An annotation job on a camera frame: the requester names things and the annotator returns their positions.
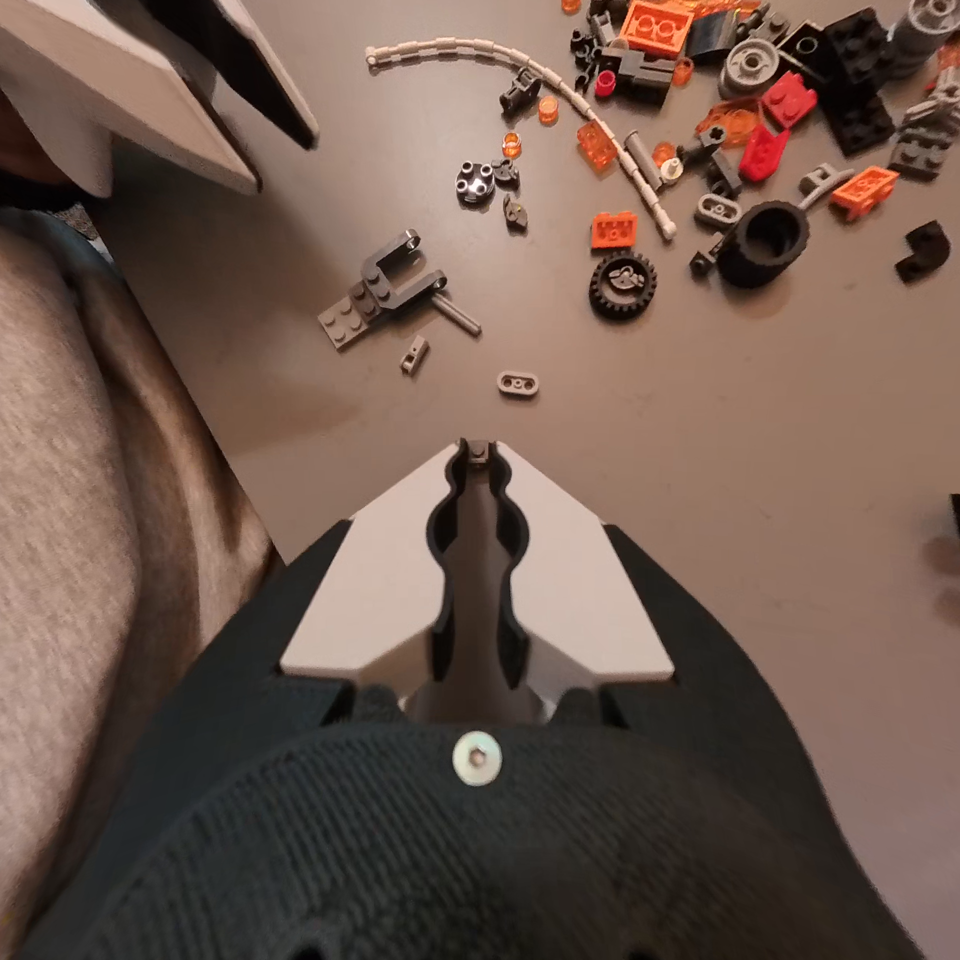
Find dark brown lego brick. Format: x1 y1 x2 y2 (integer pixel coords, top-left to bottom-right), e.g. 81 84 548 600
615 52 676 106

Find large orange lego brick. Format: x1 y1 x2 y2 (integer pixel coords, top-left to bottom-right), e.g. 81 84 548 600
620 0 696 56

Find orange lego bracket brick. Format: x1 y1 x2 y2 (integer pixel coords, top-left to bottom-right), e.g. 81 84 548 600
830 165 902 222
590 210 639 252

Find dark grey lego cross connector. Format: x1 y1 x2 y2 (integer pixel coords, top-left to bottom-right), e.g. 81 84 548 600
678 125 729 163

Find large black lego tyre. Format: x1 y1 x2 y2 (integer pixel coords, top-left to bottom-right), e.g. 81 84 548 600
714 200 813 291

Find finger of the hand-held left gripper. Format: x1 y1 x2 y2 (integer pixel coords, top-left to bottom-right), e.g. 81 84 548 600
0 0 262 198
146 0 321 151

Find black lego plate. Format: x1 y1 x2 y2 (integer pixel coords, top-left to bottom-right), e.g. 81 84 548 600
819 6 899 156

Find dark grey round lego plate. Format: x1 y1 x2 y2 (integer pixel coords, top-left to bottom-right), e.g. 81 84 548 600
454 159 497 208

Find black lego claw pieces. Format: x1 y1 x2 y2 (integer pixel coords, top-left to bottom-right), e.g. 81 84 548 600
568 15 624 76

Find black curved lego piece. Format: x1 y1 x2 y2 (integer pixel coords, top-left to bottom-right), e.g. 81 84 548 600
893 219 953 285

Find grey lego cylinder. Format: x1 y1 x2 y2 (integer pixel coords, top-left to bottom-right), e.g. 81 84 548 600
887 0 952 76

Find white ribbed lego hose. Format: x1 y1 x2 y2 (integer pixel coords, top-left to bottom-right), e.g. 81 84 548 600
364 35 679 242

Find light grey lego tube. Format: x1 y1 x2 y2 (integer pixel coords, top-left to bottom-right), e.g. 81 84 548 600
623 128 666 189

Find clear orange lego plate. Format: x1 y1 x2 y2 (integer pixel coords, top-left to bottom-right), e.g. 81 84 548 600
575 119 621 174

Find light grey lego handle piece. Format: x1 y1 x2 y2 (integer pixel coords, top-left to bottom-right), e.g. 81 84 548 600
798 162 857 210

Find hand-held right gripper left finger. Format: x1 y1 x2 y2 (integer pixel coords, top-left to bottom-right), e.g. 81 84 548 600
279 441 470 712

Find clear orange lego flame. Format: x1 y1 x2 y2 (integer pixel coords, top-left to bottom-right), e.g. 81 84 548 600
693 100 763 148

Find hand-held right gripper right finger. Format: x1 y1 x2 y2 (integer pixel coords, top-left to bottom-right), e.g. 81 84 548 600
487 441 676 715

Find grey lego fork plate assembly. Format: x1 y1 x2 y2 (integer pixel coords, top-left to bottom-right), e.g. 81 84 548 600
316 228 450 354

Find small black lego tyre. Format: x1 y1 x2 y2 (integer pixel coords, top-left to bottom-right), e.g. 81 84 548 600
588 250 660 323

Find light grey lego wheel hub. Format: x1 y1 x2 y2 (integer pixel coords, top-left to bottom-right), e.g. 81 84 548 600
717 36 778 99

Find light grey lego bar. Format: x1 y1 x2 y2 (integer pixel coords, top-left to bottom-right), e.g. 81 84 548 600
432 293 483 337

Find silver curved lego piece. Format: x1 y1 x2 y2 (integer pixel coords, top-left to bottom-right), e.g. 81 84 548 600
685 10 741 66

